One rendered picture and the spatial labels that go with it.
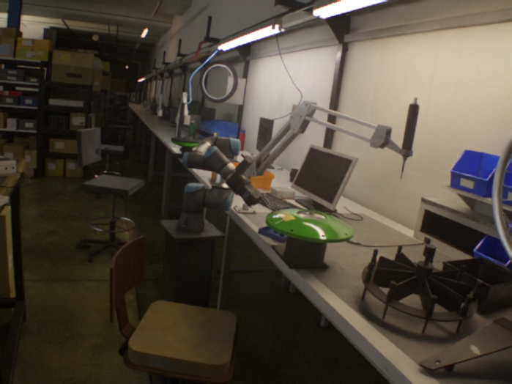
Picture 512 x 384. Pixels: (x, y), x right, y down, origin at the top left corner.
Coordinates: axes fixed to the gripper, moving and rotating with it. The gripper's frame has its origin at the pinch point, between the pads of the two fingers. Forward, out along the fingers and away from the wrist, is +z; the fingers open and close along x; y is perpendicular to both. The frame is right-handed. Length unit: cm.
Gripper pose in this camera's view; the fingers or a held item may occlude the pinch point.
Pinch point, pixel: (272, 209)
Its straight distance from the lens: 137.0
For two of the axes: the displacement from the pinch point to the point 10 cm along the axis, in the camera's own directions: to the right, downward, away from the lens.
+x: -3.6, 1.5, -9.2
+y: -6.4, 6.8, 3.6
